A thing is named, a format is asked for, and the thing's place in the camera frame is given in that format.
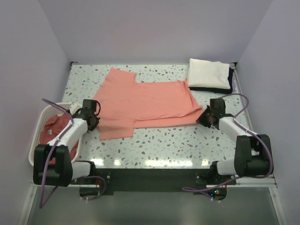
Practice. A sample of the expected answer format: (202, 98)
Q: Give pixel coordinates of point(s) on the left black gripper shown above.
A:
(92, 128)

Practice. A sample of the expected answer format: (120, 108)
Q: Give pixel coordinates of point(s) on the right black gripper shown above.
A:
(200, 119)

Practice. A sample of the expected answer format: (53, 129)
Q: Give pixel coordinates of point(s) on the salmon pink t-shirt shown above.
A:
(127, 105)

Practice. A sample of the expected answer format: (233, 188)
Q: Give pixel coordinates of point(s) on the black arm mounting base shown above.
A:
(160, 180)

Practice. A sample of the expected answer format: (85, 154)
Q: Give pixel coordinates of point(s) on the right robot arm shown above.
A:
(252, 156)

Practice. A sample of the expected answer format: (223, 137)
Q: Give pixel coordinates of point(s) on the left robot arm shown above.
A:
(52, 163)

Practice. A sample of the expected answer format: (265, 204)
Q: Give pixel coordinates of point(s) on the white plastic laundry basket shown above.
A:
(48, 112)

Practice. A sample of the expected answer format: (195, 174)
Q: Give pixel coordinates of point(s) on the dark pink crumpled t-shirt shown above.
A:
(53, 127)

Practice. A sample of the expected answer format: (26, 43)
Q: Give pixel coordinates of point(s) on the folded white t-shirt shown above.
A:
(208, 74)

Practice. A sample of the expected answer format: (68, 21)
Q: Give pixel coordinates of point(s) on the folded black t-shirt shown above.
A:
(218, 90)

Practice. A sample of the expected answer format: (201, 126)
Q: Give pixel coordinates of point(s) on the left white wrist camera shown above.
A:
(74, 107)

